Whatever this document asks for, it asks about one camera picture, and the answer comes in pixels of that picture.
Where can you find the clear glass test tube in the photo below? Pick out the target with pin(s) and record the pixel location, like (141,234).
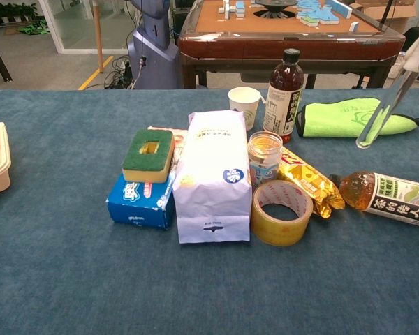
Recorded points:
(384,111)

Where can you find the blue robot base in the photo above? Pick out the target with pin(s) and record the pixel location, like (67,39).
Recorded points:
(153,56)

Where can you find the brown cardboard box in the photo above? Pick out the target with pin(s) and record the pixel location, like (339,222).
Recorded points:
(398,12)

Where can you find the green microfiber cloth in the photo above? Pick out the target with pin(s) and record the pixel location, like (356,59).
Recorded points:
(335,120)

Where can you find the amber tea bottle green label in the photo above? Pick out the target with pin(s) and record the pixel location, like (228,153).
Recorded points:
(387,195)

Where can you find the dark tea bottle black cap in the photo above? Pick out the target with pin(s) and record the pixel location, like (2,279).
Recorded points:
(283,101)

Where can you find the black mahjong table centre dome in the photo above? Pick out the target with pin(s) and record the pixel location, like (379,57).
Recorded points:
(276,7)

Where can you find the gold snack packet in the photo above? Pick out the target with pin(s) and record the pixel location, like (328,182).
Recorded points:
(307,181)

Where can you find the white paper cup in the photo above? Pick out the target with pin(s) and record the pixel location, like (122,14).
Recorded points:
(246,108)

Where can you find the brown mahjong table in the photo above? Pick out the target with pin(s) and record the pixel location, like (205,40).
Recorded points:
(230,49)

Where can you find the blue white mahjong tile cluster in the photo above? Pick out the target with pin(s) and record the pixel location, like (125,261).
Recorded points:
(234,8)

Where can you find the yellow packing tape roll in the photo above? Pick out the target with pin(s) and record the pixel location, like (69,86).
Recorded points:
(283,230)

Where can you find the white paper bag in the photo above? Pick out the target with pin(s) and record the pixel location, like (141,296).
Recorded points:
(213,174)

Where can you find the green yellow sponge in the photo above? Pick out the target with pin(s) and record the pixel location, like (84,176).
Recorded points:
(146,160)

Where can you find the wooden pole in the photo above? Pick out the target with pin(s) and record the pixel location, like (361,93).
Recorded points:
(98,38)

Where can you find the blue tissue box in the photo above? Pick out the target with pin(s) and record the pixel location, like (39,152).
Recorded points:
(136,206)

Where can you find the green floor cloth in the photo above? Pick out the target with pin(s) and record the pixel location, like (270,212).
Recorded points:
(35,28)

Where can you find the blue table mat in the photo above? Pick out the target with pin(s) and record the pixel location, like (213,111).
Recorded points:
(90,279)

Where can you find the green potted plants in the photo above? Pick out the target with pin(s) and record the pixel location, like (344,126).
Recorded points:
(10,12)

